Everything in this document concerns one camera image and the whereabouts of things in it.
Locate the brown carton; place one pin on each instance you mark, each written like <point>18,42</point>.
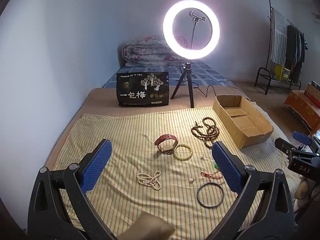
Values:
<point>312,91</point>

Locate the black clothes rack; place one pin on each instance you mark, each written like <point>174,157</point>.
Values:
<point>270,30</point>

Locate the person's right hand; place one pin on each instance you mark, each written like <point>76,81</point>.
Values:
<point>301,188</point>

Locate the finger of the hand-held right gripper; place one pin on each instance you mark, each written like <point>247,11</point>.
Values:
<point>285,145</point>
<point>301,137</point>

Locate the yellow striped cloth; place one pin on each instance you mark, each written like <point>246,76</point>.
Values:
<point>120,142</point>

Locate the orange cabinet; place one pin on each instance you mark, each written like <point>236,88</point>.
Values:
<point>302,107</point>

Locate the black phone holder clamp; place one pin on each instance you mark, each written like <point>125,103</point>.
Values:
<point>197,16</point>

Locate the metal bangle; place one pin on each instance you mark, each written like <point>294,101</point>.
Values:
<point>198,198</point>

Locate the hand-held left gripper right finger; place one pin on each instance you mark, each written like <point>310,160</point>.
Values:
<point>225,167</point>

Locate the tan bed cover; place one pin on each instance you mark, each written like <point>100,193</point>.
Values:
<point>105,97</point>

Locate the black printed bag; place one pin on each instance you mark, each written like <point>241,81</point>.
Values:
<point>143,90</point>

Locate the tan cloth pad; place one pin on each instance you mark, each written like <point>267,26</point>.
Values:
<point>150,226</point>

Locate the blue patterned bed sheet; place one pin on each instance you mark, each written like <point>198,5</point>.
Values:
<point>160,68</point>

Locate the striped hanging towel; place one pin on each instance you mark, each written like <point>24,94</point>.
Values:
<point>278,37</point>

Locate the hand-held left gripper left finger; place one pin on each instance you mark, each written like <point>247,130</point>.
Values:
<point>97,166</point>

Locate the dark hanging clothes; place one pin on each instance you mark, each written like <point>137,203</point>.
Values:
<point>295,47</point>

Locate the cardboard box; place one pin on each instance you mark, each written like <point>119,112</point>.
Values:
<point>246,125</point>

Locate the folded floral quilt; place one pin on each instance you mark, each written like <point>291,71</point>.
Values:
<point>145,51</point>

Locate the yellow box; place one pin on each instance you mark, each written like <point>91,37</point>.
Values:
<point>282,73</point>

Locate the black tripod stand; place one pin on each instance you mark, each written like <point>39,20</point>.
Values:
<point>187,80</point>

